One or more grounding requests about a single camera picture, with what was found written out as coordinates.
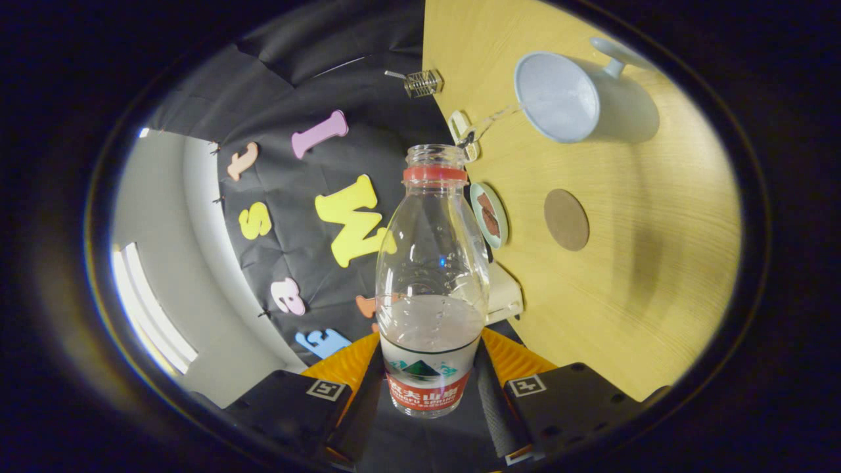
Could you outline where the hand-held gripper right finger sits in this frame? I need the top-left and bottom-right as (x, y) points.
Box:
(474, 327), (641, 461)

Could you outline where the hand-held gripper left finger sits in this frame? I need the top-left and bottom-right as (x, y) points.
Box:
(223, 332), (385, 464)

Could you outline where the clear plastic juice bottle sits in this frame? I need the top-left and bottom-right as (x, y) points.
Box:
(375, 144), (491, 419)

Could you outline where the round brown coaster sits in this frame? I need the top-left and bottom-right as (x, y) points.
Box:
(543, 189), (590, 252)

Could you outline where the white cup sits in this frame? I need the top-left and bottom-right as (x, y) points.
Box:
(514, 36), (660, 145)

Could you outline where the white toaster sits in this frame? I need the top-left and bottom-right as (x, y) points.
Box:
(486, 261), (524, 324)

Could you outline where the wooden table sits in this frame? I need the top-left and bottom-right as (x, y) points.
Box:
(422, 0), (743, 403)

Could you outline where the pale green plate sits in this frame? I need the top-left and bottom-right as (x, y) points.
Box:
(469, 182), (509, 250)

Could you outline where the large ceiling light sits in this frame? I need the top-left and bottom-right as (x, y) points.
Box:
(110, 242), (199, 376)

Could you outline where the white condiment tray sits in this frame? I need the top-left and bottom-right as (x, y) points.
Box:
(448, 110), (480, 163)

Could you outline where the wire mesh holder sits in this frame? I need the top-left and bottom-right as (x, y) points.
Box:
(403, 69), (445, 99)

